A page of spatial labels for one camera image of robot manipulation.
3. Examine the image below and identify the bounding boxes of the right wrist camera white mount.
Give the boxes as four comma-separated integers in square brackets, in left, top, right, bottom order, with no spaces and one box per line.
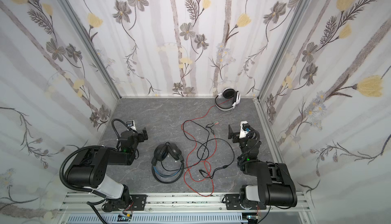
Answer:
[239,121,252,139]

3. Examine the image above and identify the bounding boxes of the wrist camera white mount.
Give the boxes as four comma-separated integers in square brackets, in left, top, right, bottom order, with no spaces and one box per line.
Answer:
[239,121,252,139]
[126,120,136,131]

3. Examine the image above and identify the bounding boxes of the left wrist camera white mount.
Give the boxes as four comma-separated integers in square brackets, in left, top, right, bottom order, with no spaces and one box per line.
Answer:
[126,120,136,131]

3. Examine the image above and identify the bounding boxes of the black headphones with blue band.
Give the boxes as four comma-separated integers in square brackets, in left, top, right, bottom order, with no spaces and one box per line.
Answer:
[151,142,184,184]

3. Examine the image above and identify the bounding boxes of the black headphone cable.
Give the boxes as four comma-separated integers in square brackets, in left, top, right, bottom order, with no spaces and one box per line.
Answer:
[181,119,235,180]

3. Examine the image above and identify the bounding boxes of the red headphone cable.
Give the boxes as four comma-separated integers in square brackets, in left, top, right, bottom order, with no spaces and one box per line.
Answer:
[181,98,233,198]

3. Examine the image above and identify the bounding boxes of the white slotted cable duct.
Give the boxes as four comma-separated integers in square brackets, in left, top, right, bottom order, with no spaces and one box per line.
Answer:
[66,213,248,224]

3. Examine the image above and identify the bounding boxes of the white headphones with black pads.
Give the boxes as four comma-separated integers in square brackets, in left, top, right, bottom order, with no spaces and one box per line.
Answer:
[214,88,241,112]

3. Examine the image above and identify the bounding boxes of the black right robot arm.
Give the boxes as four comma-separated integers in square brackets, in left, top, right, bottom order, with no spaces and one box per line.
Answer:
[226,121,298,210]

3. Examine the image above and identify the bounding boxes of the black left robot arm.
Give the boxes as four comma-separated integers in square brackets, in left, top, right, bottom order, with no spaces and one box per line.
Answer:
[59,119,148,212]

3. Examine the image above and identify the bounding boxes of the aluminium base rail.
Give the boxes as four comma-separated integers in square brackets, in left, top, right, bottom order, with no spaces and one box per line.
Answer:
[57,192,309,214]

